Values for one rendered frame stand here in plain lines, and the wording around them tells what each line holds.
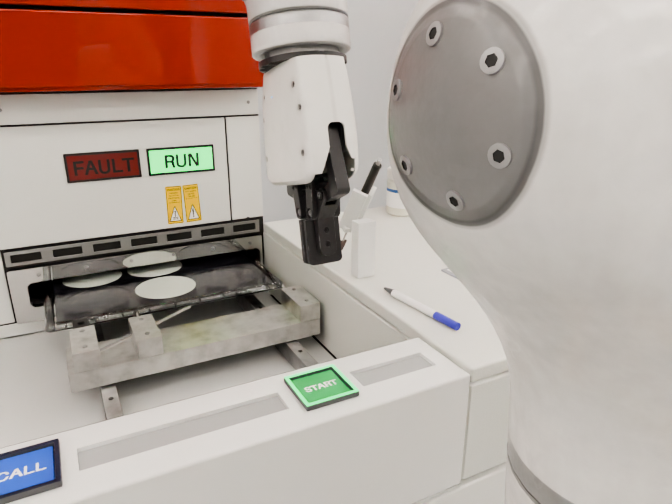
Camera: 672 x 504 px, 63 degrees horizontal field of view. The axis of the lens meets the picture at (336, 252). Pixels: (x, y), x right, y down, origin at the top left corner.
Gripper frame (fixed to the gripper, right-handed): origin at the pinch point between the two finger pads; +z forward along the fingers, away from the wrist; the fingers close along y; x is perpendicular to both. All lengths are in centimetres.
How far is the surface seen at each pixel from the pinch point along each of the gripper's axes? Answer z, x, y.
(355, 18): -77, 119, -195
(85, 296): 11, -19, -55
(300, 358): 21.0, 8.2, -29.1
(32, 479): 15.0, -25.2, -2.0
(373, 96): -41, 130, -202
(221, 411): 15.2, -9.6, -5.0
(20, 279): 7, -28, -60
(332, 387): 14.9, 0.9, -2.6
